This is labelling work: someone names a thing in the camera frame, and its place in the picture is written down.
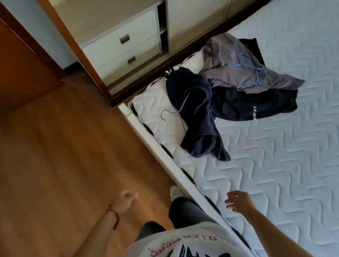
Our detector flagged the grey t-shirt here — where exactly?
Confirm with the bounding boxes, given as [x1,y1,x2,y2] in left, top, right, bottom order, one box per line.
[194,23,307,102]

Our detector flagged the person's right forearm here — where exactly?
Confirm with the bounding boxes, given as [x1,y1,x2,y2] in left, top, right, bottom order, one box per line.
[243,201,317,257]

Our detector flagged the white quilted mattress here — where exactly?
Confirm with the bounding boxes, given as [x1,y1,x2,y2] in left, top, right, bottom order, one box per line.
[116,0,339,257]

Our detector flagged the navy printed shorts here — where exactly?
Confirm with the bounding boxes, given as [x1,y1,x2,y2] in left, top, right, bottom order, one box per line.
[164,62,232,168]

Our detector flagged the brown wooden door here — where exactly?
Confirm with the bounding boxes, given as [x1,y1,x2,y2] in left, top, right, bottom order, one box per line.
[0,0,70,127]

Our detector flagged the person's dark jeans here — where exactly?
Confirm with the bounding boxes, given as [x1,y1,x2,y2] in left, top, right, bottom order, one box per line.
[130,193,220,242]

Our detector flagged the person's white printed t-shirt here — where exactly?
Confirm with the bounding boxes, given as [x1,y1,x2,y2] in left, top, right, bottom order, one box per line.
[107,215,260,257]

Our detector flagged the red bead bracelet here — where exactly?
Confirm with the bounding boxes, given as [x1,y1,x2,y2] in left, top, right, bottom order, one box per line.
[105,203,121,232]

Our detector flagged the person's right hand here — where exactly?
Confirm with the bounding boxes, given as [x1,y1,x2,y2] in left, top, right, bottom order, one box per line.
[223,188,259,218]

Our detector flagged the person's white shoe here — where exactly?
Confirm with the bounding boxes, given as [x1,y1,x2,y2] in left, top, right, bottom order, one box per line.
[168,184,186,202]

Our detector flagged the white wardrobe drawer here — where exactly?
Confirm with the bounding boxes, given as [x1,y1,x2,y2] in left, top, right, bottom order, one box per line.
[77,7,163,67]
[91,34,165,87]

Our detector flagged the black Li-Ning t-shirt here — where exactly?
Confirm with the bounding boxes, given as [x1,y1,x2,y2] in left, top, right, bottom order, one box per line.
[203,32,301,125]

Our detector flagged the white and brown wardrobe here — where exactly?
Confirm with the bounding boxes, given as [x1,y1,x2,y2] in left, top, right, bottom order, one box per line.
[33,0,303,116]

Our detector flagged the purple wire hanger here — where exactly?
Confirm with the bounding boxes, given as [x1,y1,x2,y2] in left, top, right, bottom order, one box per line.
[157,84,205,122]

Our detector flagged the person's left hand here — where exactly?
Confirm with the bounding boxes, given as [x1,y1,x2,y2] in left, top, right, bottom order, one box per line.
[109,190,141,216]

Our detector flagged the person's left forearm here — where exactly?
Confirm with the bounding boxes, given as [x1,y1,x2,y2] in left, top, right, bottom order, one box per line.
[34,212,124,257]

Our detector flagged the white bed frame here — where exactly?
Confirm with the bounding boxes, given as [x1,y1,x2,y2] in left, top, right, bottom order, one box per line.
[104,0,339,257]

